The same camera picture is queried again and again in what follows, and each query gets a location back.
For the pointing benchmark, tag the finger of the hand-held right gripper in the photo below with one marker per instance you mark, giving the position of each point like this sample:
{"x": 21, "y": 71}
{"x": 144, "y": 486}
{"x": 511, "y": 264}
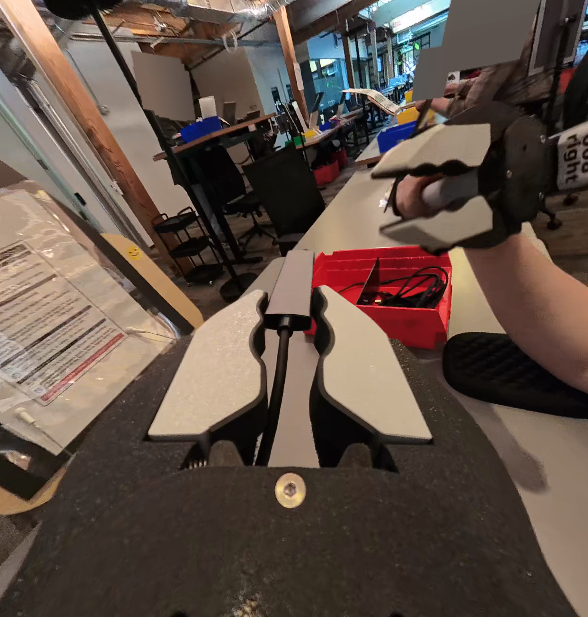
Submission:
{"x": 443, "y": 221}
{"x": 443, "y": 147}

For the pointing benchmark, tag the red plastic bin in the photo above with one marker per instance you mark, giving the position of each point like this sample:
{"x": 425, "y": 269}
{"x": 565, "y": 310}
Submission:
{"x": 419, "y": 328}

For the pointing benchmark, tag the yellow plastic bin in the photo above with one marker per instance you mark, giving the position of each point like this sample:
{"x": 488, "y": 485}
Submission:
{"x": 414, "y": 116}

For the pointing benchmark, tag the person's right hand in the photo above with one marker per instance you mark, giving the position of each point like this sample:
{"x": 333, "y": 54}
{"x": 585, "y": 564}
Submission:
{"x": 412, "y": 197}

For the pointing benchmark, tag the yellow smiley sticker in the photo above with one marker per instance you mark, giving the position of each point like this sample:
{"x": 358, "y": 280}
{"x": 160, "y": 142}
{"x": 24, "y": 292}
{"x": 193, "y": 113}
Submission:
{"x": 134, "y": 252}

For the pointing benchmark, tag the instruction sheet in plastic sleeve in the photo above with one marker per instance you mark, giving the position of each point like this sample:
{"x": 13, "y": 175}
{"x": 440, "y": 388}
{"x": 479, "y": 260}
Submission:
{"x": 58, "y": 289}

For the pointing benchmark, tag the black floor lamp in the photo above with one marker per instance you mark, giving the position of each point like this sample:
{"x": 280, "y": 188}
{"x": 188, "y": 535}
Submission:
{"x": 238, "y": 287}

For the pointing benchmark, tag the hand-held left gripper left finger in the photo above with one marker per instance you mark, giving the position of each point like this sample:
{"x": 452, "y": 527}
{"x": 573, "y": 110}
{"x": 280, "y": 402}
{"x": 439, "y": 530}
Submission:
{"x": 212, "y": 376}

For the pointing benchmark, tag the black rolling cart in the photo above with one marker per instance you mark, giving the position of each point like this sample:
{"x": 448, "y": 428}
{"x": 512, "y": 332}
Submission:
{"x": 193, "y": 246}

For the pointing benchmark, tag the wooden support post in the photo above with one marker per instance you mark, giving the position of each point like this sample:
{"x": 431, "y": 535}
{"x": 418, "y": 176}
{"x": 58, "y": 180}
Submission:
{"x": 291, "y": 62}
{"x": 82, "y": 111}

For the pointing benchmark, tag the small red crate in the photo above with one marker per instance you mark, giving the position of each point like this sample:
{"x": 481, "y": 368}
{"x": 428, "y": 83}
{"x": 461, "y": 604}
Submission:
{"x": 326, "y": 172}

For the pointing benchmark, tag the person's right forearm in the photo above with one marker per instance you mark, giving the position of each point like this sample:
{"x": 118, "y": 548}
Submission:
{"x": 540, "y": 308}

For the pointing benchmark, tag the blue plastic bin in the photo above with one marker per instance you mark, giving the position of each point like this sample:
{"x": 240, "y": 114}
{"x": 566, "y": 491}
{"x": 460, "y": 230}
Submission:
{"x": 201, "y": 130}
{"x": 395, "y": 137}

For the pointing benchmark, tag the wooden top desk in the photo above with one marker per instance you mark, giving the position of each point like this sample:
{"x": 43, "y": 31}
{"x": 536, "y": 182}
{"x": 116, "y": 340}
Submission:
{"x": 217, "y": 132}

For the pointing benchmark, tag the black bin divider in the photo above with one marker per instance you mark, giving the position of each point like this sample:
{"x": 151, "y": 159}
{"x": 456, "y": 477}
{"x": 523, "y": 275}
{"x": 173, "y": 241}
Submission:
{"x": 371, "y": 284}

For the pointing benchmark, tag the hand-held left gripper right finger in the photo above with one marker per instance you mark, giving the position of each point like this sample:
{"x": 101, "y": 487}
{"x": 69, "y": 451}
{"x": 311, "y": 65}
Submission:
{"x": 366, "y": 381}

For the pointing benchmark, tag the black office chair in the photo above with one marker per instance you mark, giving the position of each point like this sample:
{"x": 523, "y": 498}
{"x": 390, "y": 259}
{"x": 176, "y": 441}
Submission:
{"x": 284, "y": 193}
{"x": 226, "y": 178}

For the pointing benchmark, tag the flat printed sheet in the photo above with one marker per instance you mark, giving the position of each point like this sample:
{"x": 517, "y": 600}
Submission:
{"x": 371, "y": 100}

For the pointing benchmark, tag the white paper roll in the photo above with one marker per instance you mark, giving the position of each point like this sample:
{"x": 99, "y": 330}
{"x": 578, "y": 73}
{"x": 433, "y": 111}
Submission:
{"x": 207, "y": 107}

